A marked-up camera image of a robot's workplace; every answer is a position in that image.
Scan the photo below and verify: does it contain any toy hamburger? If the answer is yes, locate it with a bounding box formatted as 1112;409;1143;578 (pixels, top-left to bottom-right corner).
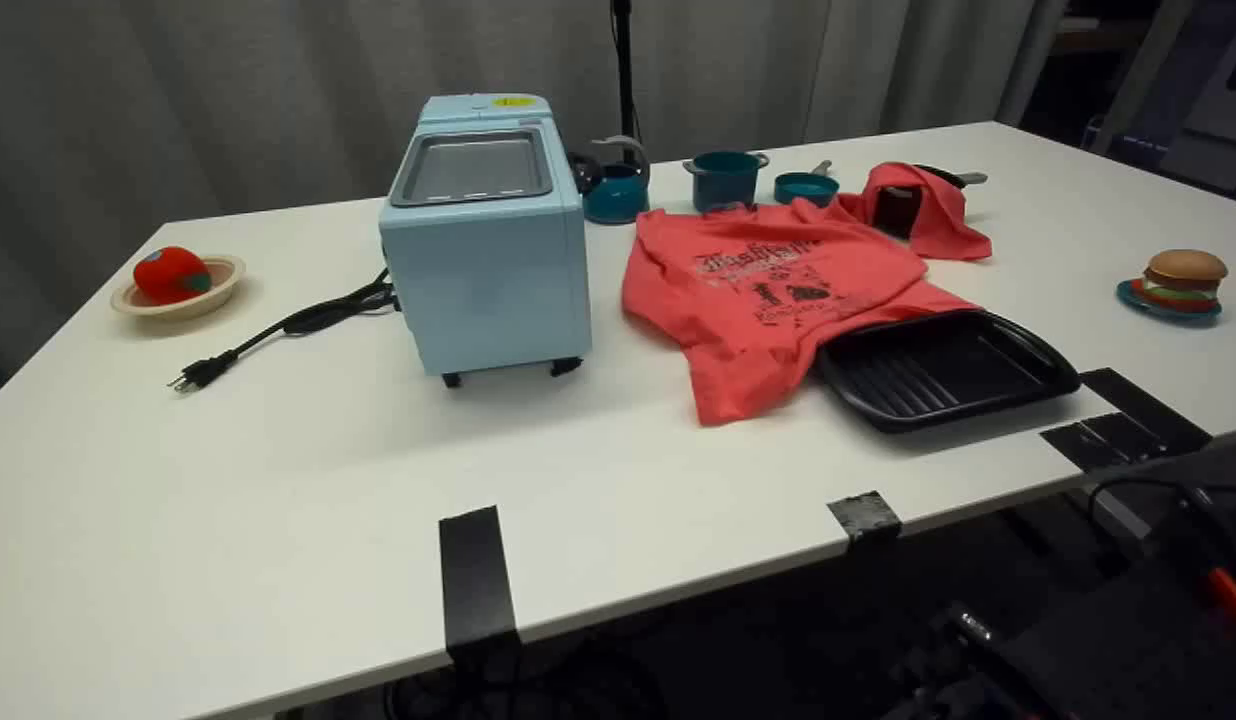
1133;246;1233;320

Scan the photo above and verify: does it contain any dark background furniture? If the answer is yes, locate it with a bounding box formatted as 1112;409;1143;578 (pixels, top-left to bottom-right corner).
1041;0;1236;203

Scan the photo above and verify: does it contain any beige round plate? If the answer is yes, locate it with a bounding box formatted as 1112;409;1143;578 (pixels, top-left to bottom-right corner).
107;254;248;330

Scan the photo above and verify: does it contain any black camera stand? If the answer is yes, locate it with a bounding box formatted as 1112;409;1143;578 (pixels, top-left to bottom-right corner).
603;0;645;139

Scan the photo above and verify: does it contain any light blue toaster oven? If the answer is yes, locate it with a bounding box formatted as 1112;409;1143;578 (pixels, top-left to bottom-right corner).
374;89;596;392

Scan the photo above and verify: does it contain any orange printed shirt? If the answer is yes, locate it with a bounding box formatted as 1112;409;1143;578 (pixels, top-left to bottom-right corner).
621;157;997;433

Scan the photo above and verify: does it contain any red toy tomato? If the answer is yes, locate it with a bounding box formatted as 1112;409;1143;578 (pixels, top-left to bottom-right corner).
128;246;215;308

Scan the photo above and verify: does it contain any teal small plate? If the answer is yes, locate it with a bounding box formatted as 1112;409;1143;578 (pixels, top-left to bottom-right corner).
1112;275;1229;330

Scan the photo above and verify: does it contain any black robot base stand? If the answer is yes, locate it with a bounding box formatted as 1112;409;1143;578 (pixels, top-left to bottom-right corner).
891;444;1236;720

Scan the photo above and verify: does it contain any black power cord with plug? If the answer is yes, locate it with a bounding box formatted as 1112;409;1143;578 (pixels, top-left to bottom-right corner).
167;268;402;396

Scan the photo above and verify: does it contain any orange handled tool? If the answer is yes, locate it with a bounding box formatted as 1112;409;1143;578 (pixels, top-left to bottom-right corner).
1201;564;1236;631

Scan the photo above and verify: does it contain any teal pot with grey handles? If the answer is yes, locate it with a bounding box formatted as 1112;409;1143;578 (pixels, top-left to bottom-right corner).
678;148;772;216

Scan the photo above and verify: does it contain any black ridged grill tray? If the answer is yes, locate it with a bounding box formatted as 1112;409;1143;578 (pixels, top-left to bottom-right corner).
812;308;1088;433

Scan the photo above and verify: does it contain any short black tape strip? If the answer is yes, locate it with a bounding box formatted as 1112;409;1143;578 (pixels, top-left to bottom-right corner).
824;487;903;546

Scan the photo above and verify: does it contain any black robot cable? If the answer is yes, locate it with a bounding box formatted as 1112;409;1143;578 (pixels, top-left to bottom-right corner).
1068;472;1236;592

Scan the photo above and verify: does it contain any teal shallow pan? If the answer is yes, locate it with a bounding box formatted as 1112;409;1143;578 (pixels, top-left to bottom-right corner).
772;157;842;210

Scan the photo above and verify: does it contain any teal toy kettle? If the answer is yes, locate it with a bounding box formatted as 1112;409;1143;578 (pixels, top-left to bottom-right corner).
569;131;652;227

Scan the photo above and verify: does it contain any long black tape strip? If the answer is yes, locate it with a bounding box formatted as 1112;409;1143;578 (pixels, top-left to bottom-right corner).
435;502;523;666

